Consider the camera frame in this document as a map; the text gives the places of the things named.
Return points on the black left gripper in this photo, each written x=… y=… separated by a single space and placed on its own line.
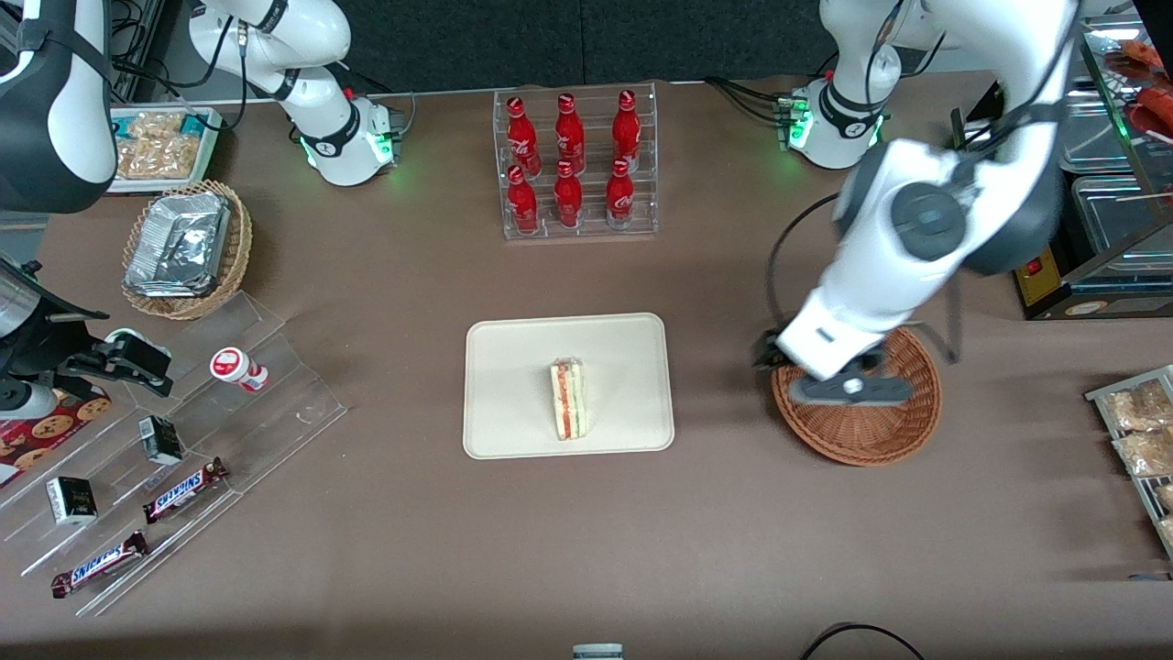
x=765 y=349

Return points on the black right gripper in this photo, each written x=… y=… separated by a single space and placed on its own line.
x=53 y=346

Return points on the triangle sandwich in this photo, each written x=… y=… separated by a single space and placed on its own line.
x=568 y=403

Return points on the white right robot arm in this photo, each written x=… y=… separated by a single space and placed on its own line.
x=312 y=101

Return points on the round brown wicker basket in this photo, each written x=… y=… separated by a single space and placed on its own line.
x=871 y=438

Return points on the light wicker basket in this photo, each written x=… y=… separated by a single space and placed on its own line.
x=236 y=252

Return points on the white snack tray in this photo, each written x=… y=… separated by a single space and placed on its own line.
x=213 y=151

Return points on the cream plastic tray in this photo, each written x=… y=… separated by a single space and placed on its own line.
x=513 y=385

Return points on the small black carton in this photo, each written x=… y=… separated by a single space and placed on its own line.
x=161 y=440
x=71 y=500

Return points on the small red white bottle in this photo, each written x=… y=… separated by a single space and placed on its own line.
x=235 y=367

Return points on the red cookie box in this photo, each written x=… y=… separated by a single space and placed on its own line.
x=46 y=435

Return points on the silver foil packets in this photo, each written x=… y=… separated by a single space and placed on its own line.
x=179 y=243

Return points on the brown Snickers bar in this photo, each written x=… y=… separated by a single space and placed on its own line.
x=183 y=490
x=99 y=564

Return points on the clear acrylic stepped stand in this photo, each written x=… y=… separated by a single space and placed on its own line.
x=275 y=412

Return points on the clear acrylic bottle rack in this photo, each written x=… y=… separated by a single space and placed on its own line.
x=641 y=206

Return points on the clear bag of snacks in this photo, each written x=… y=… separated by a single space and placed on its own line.
x=160 y=160
x=156 y=125

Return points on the red cola bottle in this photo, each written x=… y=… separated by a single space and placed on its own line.
x=568 y=200
x=627 y=130
x=570 y=136
x=521 y=137
x=522 y=206
x=620 y=197

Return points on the black food warmer cabinet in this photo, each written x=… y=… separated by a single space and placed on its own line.
x=1100 y=293

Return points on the small grey box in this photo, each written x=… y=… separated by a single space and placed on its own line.
x=597 y=652

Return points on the grey snack rack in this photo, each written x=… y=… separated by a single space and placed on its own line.
x=1113 y=417

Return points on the steel warmer pan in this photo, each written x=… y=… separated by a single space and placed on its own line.
x=1100 y=133
x=1118 y=220

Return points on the clear bag of crackers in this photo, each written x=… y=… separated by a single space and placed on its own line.
x=1166 y=498
x=1167 y=530
x=1145 y=454
x=1141 y=408

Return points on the thin blue strip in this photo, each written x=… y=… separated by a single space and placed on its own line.
x=1150 y=577

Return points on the orange fried food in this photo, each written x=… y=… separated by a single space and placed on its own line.
x=1150 y=101

